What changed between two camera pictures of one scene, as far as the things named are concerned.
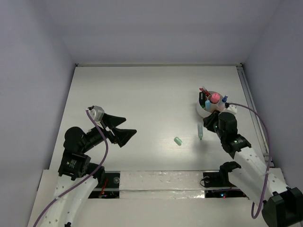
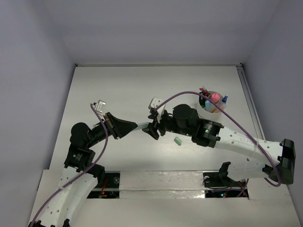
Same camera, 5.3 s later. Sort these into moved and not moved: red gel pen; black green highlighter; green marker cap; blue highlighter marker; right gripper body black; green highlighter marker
Moved: right gripper body black; green highlighter marker
Not moved: red gel pen; green marker cap; blue highlighter marker; black green highlighter
